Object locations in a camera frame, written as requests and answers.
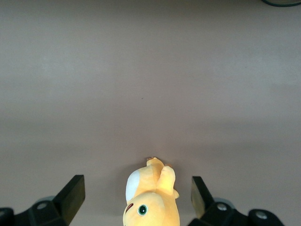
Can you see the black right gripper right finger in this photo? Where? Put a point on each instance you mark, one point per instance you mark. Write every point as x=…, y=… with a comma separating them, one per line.
x=203, y=202

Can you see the yellow plush toy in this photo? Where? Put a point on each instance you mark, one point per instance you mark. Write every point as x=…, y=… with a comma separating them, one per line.
x=152, y=212

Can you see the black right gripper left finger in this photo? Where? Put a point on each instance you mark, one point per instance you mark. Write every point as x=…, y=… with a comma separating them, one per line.
x=68, y=202

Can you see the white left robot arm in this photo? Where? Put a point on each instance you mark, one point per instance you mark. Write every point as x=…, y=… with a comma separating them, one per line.
x=282, y=2

